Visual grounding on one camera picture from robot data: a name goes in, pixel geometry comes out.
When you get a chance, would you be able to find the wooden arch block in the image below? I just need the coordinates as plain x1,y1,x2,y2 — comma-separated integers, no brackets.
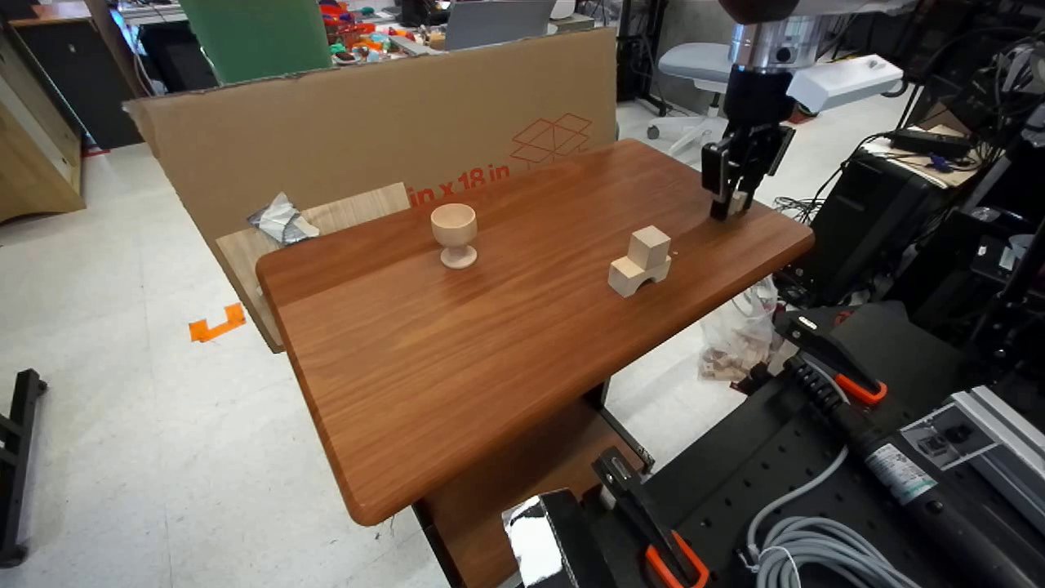
607,258,670,296

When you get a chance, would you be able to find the grey office chair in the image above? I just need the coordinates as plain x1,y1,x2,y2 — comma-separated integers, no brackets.
647,43,732,150

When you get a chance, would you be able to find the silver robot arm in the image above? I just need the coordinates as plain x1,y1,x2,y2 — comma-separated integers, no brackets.
704,0,823,223

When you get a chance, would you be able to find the large cardboard sheet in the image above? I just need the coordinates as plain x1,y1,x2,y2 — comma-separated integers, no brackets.
129,30,619,342

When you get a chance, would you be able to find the black orange clamp right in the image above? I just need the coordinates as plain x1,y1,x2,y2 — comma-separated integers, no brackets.
776,309,889,409

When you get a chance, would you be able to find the green board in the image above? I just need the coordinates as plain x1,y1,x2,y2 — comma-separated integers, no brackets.
180,0,332,84

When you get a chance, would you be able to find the wooden cube block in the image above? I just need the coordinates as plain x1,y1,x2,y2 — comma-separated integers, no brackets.
628,226,673,268

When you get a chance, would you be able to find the black orange clamp front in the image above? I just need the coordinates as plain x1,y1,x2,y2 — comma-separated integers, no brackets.
596,447,711,588

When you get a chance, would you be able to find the wooden cabinet left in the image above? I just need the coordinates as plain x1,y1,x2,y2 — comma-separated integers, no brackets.
0,31,84,223

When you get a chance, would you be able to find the crumpled paper on cardboard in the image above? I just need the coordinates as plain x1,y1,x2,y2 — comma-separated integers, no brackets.
251,192,321,245

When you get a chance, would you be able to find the black orange clamp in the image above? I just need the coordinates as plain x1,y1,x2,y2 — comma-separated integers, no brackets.
776,309,889,409
596,447,711,588

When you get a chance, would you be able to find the wooden goblet toy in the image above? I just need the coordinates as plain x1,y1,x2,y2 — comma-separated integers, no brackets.
433,201,476,268

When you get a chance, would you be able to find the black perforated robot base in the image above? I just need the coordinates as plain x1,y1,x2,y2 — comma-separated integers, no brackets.
544,299,1045,588

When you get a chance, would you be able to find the black stand on floor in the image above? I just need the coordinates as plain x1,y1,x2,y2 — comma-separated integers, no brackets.
0,368,45,568

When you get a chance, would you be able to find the wooden table top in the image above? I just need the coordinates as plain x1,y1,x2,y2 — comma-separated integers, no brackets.
257,140,812,526

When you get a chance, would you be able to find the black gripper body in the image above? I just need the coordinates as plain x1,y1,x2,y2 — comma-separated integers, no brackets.
704,66,793,197

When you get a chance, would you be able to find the coiled grey cable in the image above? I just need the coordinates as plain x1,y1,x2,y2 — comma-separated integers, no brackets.
742,444,927,588

